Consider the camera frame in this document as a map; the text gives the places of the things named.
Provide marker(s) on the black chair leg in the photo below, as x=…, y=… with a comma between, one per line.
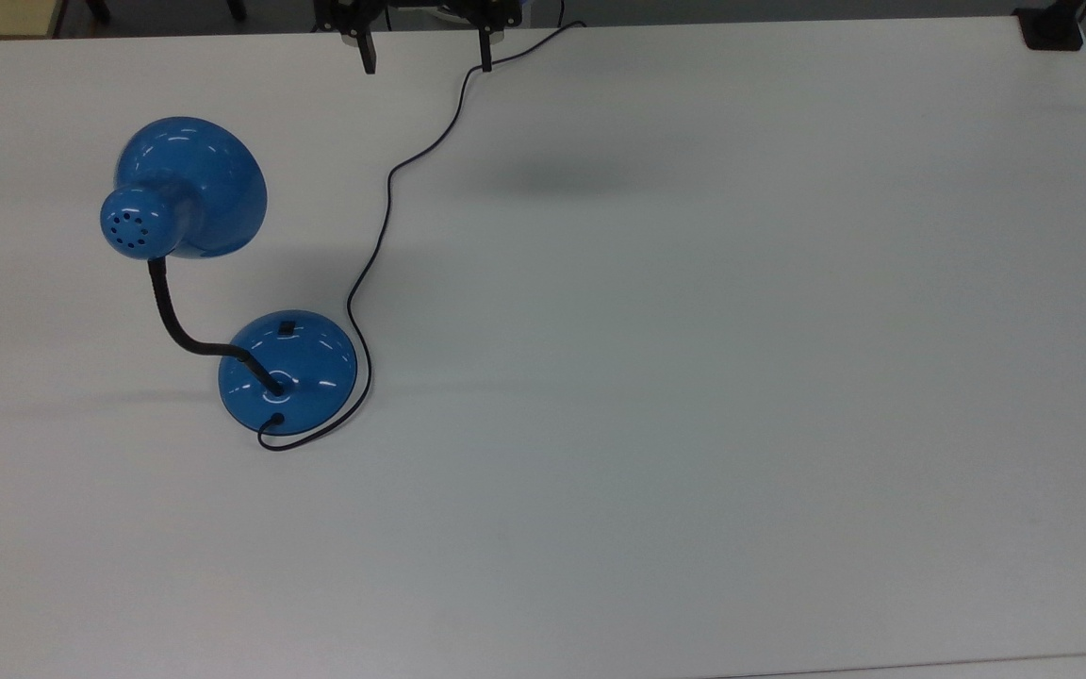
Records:
x=236, y=8
x=98, y=9

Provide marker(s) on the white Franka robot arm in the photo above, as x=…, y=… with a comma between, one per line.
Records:
x=449, y=8

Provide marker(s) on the blue gooseneck desk lamp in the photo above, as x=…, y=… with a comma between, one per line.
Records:
x=290, y=372

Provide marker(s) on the black table clamp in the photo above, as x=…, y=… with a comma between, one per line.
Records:
x=1052, y=28

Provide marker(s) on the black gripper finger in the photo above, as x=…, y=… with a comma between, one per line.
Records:
x=485, y=52
x=368, y=55

